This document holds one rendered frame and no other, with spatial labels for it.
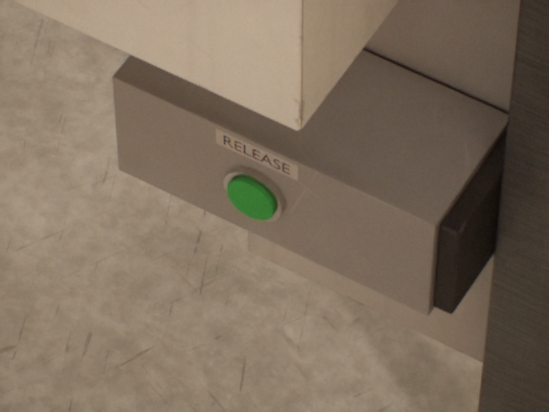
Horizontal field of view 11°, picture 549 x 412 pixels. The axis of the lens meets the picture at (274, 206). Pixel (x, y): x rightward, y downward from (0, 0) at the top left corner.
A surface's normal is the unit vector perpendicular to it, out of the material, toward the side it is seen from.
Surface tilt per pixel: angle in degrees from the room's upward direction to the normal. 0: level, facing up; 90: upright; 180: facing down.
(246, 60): 90
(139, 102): 90
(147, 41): 90
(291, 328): 0
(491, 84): 90
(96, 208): 0
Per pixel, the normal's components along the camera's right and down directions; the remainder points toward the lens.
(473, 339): -0.51, 0.68
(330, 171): 0.00, -0.61
